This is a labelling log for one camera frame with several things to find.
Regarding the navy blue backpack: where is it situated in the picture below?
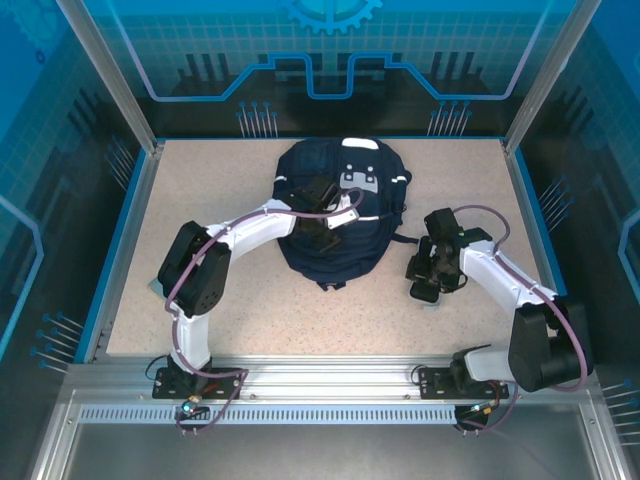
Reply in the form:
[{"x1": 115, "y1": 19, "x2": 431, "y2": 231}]
[{"x1": 273, "y1": 135, "x2": 424, "y2": 292}]

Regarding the grey metal shelf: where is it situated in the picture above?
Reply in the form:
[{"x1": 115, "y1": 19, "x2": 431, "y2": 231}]
[{"x1": 29, "y1": 399, "x2": 621, "y2": 480}]

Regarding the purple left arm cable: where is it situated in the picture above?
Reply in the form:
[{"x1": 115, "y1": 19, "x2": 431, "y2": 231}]
[{"x1": 164, "y1": 187, "x2": 364, "y2": 436}]

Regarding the aluminium table side rail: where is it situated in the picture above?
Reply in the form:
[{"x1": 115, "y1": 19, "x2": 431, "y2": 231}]
[
  {"x1": 501, "y1": 139, "x2": 556, "y2": 301},
  {"x1": 82, "y1": 142, "x2": 166, "y2": 364}
]

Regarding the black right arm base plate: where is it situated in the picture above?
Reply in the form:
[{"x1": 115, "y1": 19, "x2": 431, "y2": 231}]
[{"x1": 416, "y1": 367, "x2": 511, "y2": 401}]

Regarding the aluminium mounting rail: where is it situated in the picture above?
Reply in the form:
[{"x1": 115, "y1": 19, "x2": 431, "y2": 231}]
[{"x1": 64, "y1": 353, "x2": 601, "y2": 402}]

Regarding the slotted grey cable duct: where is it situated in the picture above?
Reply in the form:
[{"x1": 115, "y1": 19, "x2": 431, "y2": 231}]
[{"x1": 79, "y1": 405, "x2": 459, "y2": 426}]

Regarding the aluminium frame post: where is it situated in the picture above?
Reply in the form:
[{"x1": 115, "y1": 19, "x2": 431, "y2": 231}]
[
  {"x1": 54, "y1": 0, "x2": 167, "y2": 154},
  {"x1": 501, "y1": 0, "x2": 599, "y2": 156}
]

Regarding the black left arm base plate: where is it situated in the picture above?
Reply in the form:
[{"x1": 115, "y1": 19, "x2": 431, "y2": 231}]
[{"x1": 152, "y1": 367, "x2": 249, "y2": 401}]

